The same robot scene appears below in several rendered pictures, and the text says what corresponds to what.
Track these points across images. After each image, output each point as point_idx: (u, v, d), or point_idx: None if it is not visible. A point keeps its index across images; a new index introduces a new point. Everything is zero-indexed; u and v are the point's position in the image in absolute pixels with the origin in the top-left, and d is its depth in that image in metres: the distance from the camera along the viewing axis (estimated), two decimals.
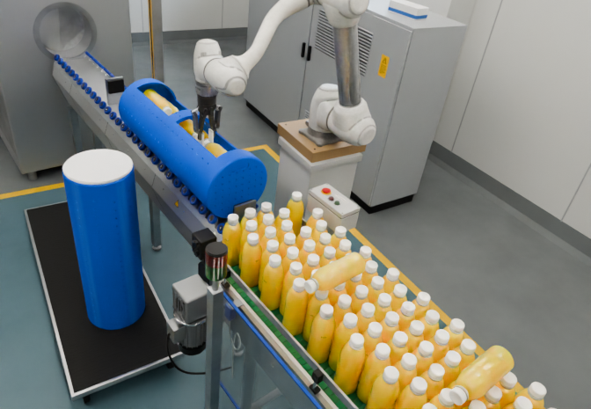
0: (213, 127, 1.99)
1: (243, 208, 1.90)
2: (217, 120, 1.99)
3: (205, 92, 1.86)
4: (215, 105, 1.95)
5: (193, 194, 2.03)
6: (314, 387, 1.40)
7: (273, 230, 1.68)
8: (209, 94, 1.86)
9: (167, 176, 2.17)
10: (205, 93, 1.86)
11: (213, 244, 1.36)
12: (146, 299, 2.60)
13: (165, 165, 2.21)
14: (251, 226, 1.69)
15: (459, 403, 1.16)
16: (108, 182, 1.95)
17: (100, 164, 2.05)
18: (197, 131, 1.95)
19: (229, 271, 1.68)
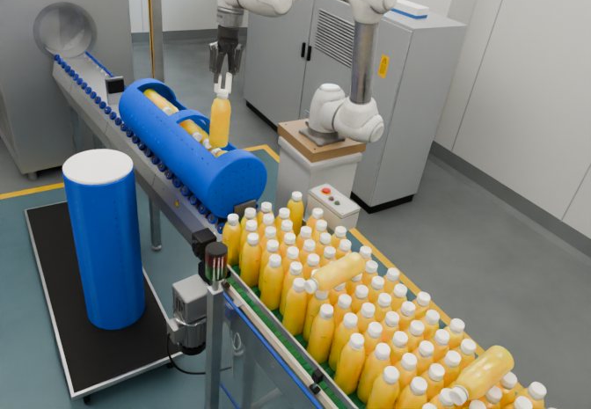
0: (232, 69, 1.71)
1: (243, 208, 1.90)
2: (237, 62, 1.71)
3: (228, 20, 1.59)
4: (237, 41, 1.67)
5: (193, 194, 2.03)
6: (314, 387, 1.40)
7: (273, 230, 1.68)
8: (233, 23, 1.59)
9: (167, 176, 2.17)
10: (228, 22, 1.59)
11: (213, 244, 1.36)
12: (146, 299, 2.60)
13: (165, 165, 2.21)
14: (251, 226, 1.69)
15: (459, 403, 1.16)
16: (108, 182, 1.95)
17: (100, 164, 2.05)
18: (214, 70, 1.66)
19: (229, 271, 1.68)
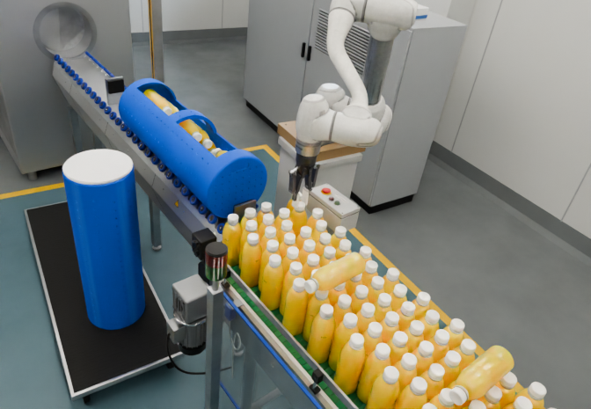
0: (309, 186, 1.79)
1: (243, 208, 1.90)
2: (314, 178, 1.79)
3: (308, 152, 1.66)
4: None
5: (193, 194, 2.03)
6: (314, 387, 1.40)
7: (273, 230, 1.68)
8: (312, 154, 1.67)
9: (167, 176, 2.17)
10: (308, 153, 1.66)
11: (213, 244, 1.36)
12: (146, 299, 2.60)
13: (165, 165, 2.21)
14: (251, 226, 1.69)
15: (459, 403, 1.16)
16: (108, 182, 1.95)
17: (100, 164, 2.05)
18: (294, 193, 1.75)
19: (229, 271, 1.68)
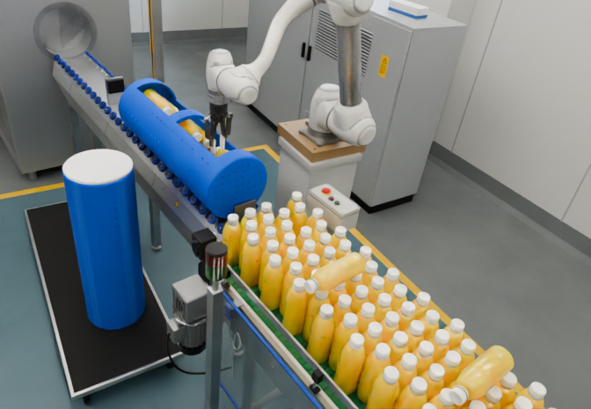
0: (224, 134, 2.04)
1: (243, 208, 1.90)
2: (229, 127, 2.04)
3: (217, 100, 1.91)
4: (226, 112, 2.00)
5: (193, 194, 2.03)
6: (314, 387, 1.40)
7: (273, 230, 1.68)
8: (222, 102, 1.92)
9: (167, 176, 2.17)
10: (217, 101, 1.91)
11: (213, 244, 1.36)
12: (146, 299, 2.60)
13: (165, 165, 2.21)
14: (251, 226, 1.69)
15: (459, 403, 1.16)
16: (108, 182, 1.95)
17: (100, 164, 2.05)
18: (209, 138, 2.00)
19: (229, 271, 1.68)
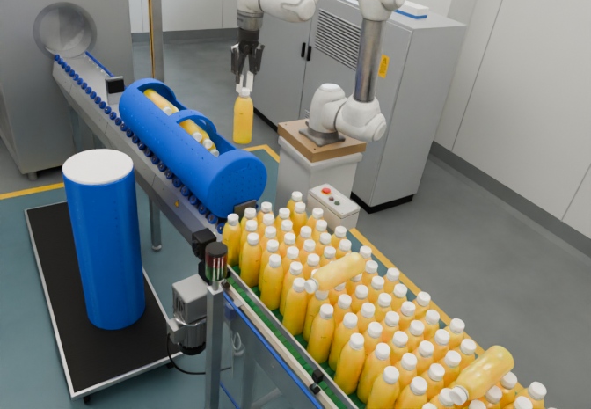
0: (253, 69, 1.74)
1: (243, 208, 1.90)
2: (259, 61, 1.74)
3: (248, 24, 1.60)
4: (257, 42, 1.69)
5: (193, 194, 2.03)
6: (314, 387, 1.40)
7: (273, 230, 1.68)
8: (253, 26, 1.61)
9: (167, 176, 2.17)
10: (248, 25, 1.60)
11: (213, 244, 1.36)
12: (146, 299, 2.60)
13: (165, 165, 2.21)
14: (251, 226, 1.69)
15: (459, 403, 1.16)
16: (108, 182, 1.95)
17: (100, 164, 2.05)
18: (236, 72, 1.70)
19: (229, 271, 1.68)
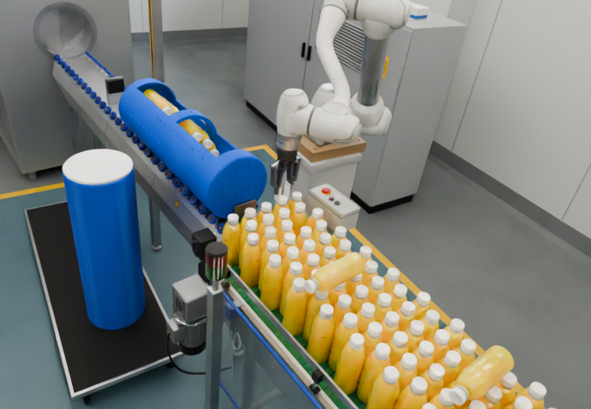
0: (290, 180, 1.81)
1: (243, 208, 1.90)
2: (295, 172, 1.81)
3: (288, 146, 1.67)
4: (295, 157, 1.76)
5: (193, 194, 2.03)
6: (314, 387, 1.40)
7: (273, 230, 1.68)
8: (293, 148, 1.68)
9: (167, 176, 2.17)
10: (288, 147, 1.68)
11: (213, 244, 1.36)
12: (146, 299, 2.60)
13: (165, 165, 2.21)
14: (251, 226, 1.69)
15: (459, 403, 1.16)
16: (108, 182, 1.95)
17: (100, 164, 2.05)
18: (275, 186, 1.77)
19: (229, 271, 1.68)
